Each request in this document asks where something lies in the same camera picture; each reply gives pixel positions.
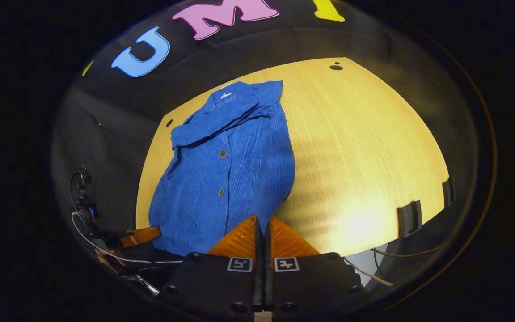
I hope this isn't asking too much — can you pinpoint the loose dark cable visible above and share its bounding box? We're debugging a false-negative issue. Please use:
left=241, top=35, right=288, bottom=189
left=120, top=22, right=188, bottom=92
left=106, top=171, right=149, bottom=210
left=371, top=243, right=447, bottom=259

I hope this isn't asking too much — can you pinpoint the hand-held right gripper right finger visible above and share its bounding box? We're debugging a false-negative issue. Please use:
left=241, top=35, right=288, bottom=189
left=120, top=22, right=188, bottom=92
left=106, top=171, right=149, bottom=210
left=264, top=216, right=367, bottom=314

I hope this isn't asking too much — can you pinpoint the loose white cable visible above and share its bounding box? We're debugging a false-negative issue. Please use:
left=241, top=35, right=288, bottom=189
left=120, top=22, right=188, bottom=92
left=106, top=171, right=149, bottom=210
left=344, top=257, right=395, bottom=287

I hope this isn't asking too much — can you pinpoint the thin gripper cable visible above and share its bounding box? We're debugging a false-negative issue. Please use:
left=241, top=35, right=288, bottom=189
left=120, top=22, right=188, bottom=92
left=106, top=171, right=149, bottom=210
left=71, top=211, right=185, bottom=265

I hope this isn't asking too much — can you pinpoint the blue button shirt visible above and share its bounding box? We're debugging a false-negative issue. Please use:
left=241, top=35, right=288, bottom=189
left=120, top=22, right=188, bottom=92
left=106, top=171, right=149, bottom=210
left=149, top=80, right=296, bottom=257

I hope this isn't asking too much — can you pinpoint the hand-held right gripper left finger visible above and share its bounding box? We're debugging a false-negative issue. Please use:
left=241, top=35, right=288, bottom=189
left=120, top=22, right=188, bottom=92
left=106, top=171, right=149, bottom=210
left=161, top=215, right=263, bottom=314

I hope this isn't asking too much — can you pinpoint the black table clamp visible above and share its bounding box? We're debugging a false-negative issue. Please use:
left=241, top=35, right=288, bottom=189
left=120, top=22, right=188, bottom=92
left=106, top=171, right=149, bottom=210
left=397, top=200, right=423, bottom=239

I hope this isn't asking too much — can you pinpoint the black backdrop cloth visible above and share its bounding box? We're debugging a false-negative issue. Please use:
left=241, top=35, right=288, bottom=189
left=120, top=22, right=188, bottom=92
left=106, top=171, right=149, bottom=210
left=52, top=0, right=481, bottom=269

